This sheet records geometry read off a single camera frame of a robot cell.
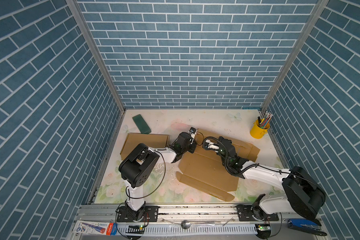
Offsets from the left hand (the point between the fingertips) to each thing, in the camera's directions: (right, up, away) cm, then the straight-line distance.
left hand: (194, 140), depth 96 cm
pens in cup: (+46, +12, +3) cm, 48 cm away
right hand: (+15, +5, -10) cm, 19 cm away
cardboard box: (-28, 0, +1) cm, 28 cm away
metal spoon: (-5, -36, -26) cm, 45 cm away
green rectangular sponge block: (-39, +10, +14) cm, 43 cm away
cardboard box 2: (+6, -17, -4) cm, 19 cm away
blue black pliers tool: (+50, -36, -28) cm, 67 cm away
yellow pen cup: (+41, +5, +2) cm, 42 cm away
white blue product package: (-48, -38, -26) cm, 66 cm away
